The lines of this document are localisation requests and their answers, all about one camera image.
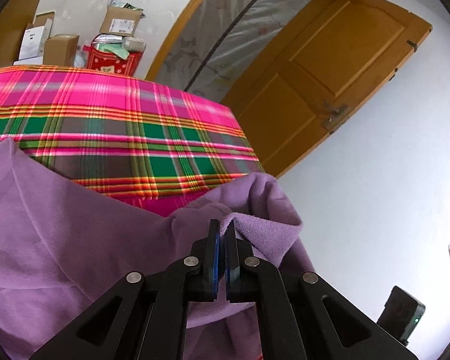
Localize small brown cardboard box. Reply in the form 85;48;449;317
43;34;80;67

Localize grey door curtain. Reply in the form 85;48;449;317
155;0;311;102

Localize wooden wardrobe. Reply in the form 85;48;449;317
0;0;40;68

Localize purple fleece garment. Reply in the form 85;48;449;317
0;140;313;359

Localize wooden door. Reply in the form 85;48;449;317
223;0;432;176

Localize pink plaid bed sheet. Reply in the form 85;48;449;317
0;66;263;216

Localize white open box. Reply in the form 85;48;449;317
15;10;55;63

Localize cardboard box with label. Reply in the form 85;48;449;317
100;0;145;37

